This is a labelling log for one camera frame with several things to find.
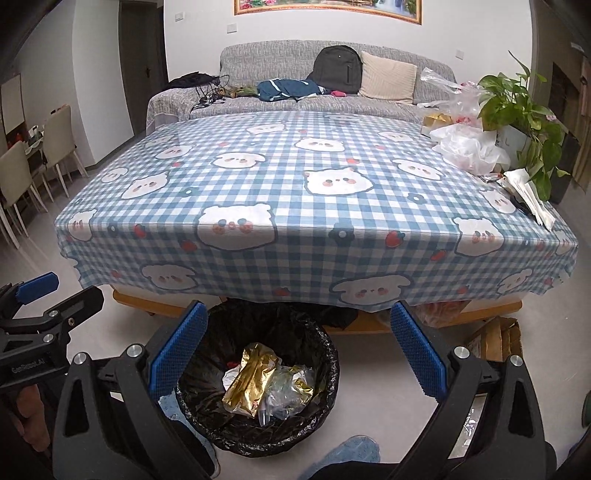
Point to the cardboard box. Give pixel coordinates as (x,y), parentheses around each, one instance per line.
(494,339)

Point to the beige cushion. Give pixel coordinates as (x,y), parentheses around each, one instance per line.
(388,76)

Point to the wooden table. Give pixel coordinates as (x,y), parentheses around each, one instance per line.
(134,300)

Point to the blue checkered bear tablecloth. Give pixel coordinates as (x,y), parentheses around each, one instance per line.
(295,221)

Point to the trash bin black liner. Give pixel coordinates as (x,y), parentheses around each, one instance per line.
(295,332)

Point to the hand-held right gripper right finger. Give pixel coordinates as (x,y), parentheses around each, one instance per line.
(418,350)

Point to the black backpack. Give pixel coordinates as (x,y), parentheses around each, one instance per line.
(337,69)

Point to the gold box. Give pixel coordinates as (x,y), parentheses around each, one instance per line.
(436,122)

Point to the person's left hand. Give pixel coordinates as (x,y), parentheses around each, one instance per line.
(32,415)

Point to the white plastic bag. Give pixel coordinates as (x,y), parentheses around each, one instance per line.
(466,147)

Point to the black clothing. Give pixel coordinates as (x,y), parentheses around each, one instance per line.
(189,81)

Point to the dark door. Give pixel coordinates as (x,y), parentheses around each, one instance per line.
(138,55)

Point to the green potted plant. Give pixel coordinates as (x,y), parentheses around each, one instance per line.
(508,101)

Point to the large clear plastic bag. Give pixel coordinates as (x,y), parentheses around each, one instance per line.
(457,101)

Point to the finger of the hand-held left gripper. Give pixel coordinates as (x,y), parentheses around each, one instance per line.
(78,304)
(39,284)

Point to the white plant pot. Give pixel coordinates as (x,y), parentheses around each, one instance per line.
(512,145)

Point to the blue slipper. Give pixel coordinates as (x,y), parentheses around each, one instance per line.
(346,454)
(173,408)

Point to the grey sofa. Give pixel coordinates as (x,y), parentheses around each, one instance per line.
(258,60)

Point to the green cloth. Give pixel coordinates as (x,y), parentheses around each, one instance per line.
(242,91)

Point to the white paper napkins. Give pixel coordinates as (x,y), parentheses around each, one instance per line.
(531,198)

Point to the framed landscape painting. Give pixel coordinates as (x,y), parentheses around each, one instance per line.
(323,4)

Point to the white tissue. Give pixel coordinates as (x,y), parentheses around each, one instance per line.
(229,379)

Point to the dark blue jacket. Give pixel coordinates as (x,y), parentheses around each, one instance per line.
(281,90)

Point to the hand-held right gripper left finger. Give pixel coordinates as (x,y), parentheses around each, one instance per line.
(180,350)

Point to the small foil packet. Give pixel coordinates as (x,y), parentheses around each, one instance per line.
(491,177)

